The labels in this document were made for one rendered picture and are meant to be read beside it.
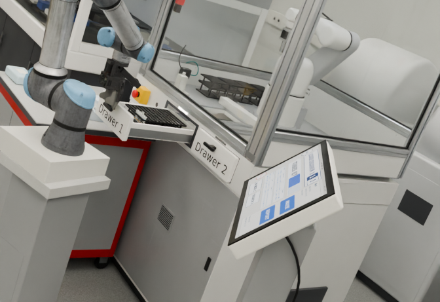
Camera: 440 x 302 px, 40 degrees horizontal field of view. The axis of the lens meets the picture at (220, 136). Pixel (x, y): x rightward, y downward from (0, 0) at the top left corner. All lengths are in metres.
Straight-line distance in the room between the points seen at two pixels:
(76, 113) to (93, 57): 1.28
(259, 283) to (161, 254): 1.04
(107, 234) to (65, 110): 1.06
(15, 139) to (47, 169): 0.18
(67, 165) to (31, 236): 0.29
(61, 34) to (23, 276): 0.85
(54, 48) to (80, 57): 1.20
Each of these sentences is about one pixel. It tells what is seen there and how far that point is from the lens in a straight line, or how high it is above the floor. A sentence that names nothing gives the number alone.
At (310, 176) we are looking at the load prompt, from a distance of 1.75.
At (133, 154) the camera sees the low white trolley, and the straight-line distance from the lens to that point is 2.87.
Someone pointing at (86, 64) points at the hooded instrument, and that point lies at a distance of 3.37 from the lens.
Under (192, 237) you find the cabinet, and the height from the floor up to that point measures 0.51.
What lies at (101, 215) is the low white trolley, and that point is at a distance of 2.96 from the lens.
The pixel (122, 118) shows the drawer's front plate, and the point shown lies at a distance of 2.50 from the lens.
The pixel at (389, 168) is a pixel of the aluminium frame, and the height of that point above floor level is 0.99.
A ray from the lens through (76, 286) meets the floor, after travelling 3.02.
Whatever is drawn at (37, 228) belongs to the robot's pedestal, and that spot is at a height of 0.58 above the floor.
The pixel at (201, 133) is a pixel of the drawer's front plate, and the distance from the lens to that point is 2.58.
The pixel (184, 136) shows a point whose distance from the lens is 2.65.
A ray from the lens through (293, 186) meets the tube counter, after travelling 1.75.
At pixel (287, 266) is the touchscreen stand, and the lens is 1.82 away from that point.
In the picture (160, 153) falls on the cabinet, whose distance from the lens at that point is 2.86.
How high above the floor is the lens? 1.65
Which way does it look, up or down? 16 degrees down
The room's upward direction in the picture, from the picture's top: 20 degrees clockwise
